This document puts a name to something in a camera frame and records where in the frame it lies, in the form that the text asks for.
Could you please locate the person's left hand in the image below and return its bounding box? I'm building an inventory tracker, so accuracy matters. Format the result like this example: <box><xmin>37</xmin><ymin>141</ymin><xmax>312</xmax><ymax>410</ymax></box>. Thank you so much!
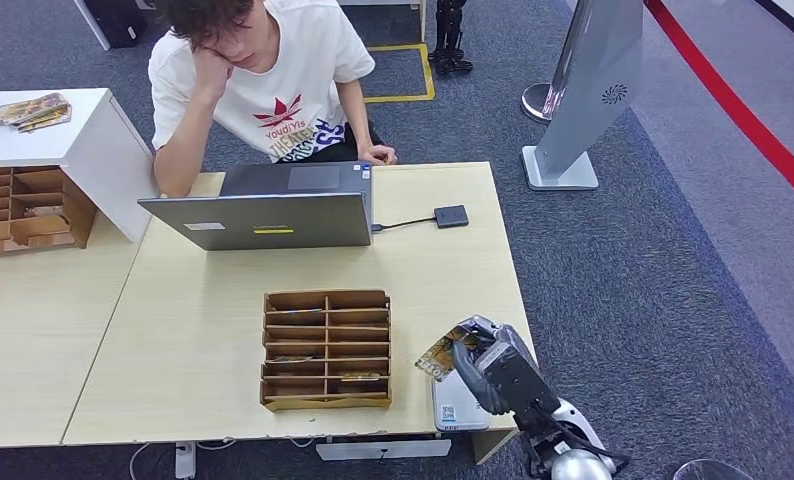
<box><xmin>359</xmin><ymin>143</ymin><xmax>398</xmax><ymax>167</ymax></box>

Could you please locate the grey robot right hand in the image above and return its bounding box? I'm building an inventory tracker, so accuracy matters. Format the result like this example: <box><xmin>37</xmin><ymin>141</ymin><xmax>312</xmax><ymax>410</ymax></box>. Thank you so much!
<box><xmin>451</xmin><ymin>315</ymin><xmax>539</xmax><ymax>417</ymax></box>

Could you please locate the person's right hand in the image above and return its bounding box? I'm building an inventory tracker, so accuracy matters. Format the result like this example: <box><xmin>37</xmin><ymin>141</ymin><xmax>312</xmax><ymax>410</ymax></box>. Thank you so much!
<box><xmin>191</xmin><ymin>46</ymin><xmax>234</xmax><ymax>101</ymax></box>

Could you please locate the white card reader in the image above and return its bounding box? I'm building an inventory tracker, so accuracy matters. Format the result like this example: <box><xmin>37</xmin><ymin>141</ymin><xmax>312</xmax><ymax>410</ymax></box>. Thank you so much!
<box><xmin>431</xmin><ymin>370</ymin><xmax>492</xmax><ymax>433</ymax></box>

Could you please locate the person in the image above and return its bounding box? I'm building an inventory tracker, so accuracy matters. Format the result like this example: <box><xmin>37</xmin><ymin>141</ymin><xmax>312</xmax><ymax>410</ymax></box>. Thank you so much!
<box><xmin>148</xmin><ymin>0</ymin><xmax>398</xmax><ymax>199</ymax></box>

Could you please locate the wooden slotted card organizer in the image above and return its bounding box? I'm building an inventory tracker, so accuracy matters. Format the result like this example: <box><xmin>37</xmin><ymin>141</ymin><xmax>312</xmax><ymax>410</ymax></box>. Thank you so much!
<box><xmin>259</xmin><ymin>288</ymin><xmax>393</xmax><ymax>413</ymax></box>

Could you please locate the small black USB box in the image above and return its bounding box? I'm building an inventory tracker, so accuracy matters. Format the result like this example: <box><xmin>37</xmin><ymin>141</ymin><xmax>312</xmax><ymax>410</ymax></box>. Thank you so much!
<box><xmin>433</xmin><ymin>204</ymin><xmax>470</xmax><ymax>231</ymax></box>

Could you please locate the yellow floor tape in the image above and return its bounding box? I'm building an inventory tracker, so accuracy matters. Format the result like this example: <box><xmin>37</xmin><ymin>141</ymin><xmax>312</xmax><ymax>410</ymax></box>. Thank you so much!
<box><xmin>363</xmin><ymin>43</ymin><xmax>436</xmax><ymax>104</ymax></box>

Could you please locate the grey under-desk bar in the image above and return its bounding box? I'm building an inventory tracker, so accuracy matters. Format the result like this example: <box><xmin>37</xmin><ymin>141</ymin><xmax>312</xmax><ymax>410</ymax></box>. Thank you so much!
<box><xmin>316</xmin><ymin>438</ymin><xmax>453</xmax><ymax>462</ymax></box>

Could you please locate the grey laptop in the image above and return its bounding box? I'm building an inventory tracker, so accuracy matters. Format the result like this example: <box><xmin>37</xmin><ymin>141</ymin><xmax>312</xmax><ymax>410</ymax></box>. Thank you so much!
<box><xmin>138</xmin><ymin>162</ymin><xmax>375</xmax><ymax>252</ymax></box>

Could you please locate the white slanted furniture leg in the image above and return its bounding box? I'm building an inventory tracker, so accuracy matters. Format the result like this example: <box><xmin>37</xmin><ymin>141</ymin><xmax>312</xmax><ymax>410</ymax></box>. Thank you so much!
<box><xmin>72</xmin><ymin>0</ymin><xmax>112</xmax><ymax>52</ymax></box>

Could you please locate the white cabinet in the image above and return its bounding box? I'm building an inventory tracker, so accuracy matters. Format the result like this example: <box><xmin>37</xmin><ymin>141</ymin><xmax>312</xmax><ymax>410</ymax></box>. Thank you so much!
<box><xmin>0</xmin><ymin>87</ymin><xmax>160</xmax><ymax>244</ymax></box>

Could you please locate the black legged stand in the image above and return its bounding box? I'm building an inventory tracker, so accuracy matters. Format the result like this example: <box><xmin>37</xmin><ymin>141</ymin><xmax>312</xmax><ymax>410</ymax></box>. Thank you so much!
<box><xmin>427</xmin><ymin>0</ymin><xmax>474</xmax><ymax>75</ymax></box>

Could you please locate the chrome stanchion base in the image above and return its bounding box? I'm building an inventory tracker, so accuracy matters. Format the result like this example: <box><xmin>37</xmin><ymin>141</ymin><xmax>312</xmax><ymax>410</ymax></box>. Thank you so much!
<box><xmin>520</xmin><ymin>82</ymin><xmax>565</xmax><ymax>125</ymax></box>

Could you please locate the silver kiosk stand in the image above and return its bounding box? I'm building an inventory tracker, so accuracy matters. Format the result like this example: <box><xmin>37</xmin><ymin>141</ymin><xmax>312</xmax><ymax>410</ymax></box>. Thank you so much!
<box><xmin>521</xmin><ymin>0</ymin><xmax>645</xmax><ymax>193</ymax></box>

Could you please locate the wooden compartment shelf insert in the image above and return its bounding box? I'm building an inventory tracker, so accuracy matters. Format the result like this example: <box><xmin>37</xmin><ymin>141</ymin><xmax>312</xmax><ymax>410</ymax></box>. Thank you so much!
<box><xmin>0</xmin><ymin>165</ymin><xmax>100</xmax><ymax>256</ymax></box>

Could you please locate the clear glass dome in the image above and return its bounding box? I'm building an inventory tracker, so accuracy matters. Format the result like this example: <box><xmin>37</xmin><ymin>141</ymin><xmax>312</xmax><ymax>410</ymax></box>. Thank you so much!
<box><xmin>673</xmin><ymin>458</ymin><xmax>756</xmax><ymax>480</ymax></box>

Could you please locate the white power strip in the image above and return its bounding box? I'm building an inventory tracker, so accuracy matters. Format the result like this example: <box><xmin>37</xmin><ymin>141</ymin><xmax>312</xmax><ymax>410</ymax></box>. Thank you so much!
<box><xmin>174</xmin><ymin>441</ymin><xmax>198</xmax><ymax>480</ymax></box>

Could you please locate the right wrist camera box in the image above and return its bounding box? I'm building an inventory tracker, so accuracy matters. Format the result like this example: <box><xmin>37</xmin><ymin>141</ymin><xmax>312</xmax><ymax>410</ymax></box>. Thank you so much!
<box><xmin>475</xmin><ymin>341</ymin><xmax>562</xmax><ymax>417</ymax></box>

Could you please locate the black USB cable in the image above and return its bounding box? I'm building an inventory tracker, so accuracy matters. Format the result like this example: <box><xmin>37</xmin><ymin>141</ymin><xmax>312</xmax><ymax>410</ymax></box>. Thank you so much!
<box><xmin>371</xmin><ymin>217</ymin><xmax>438</xmax><ymax>233</ymax></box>

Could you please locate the white table frame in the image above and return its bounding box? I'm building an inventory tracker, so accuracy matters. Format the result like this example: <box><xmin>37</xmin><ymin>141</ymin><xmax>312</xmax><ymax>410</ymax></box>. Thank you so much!
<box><xmin>335</xmin><ymin>0</ymin><xmax>428</xmax><ymax>44</ymax></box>

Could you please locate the white power cable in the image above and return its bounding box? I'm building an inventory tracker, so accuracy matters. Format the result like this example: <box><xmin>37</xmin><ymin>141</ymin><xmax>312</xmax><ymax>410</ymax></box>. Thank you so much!
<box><xmin>128</xmin><ymin>441</ymin><xmax>154</xmax><ymax>480</ymax></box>

